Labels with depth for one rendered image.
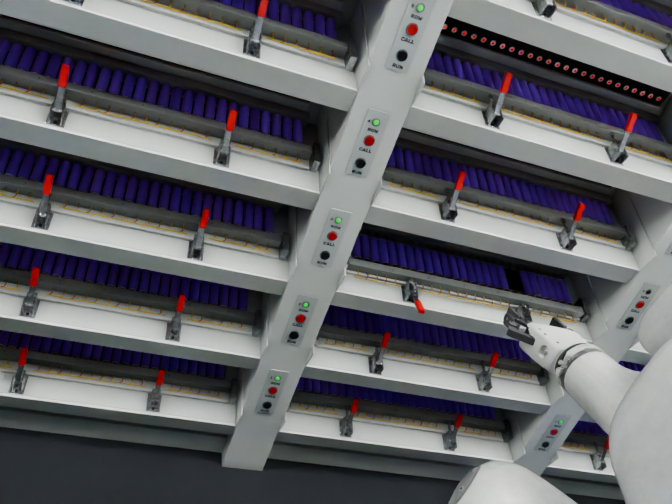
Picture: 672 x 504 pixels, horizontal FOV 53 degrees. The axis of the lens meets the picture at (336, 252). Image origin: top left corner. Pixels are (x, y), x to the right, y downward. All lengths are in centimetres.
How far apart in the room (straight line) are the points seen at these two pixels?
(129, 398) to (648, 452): 109
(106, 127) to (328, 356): 65
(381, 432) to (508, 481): 93
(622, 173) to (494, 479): 79
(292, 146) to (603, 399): 66
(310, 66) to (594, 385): 65
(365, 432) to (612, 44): 97
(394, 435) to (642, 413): 103
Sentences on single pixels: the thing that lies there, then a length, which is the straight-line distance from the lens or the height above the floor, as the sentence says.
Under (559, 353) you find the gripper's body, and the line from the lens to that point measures 112.
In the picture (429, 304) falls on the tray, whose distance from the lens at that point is 140.
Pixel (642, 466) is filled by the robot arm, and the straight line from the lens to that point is 70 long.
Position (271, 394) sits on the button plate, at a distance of 147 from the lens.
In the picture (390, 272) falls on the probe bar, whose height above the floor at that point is 56.
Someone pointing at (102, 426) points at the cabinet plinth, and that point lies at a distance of 160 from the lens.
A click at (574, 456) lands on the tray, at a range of 193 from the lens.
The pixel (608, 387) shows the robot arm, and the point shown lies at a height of 72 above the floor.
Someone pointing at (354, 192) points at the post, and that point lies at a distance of 121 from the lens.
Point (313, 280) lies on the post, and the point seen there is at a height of 53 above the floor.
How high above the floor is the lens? 120
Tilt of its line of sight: 28 degrees down
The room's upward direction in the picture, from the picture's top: 21 degrees clockwise
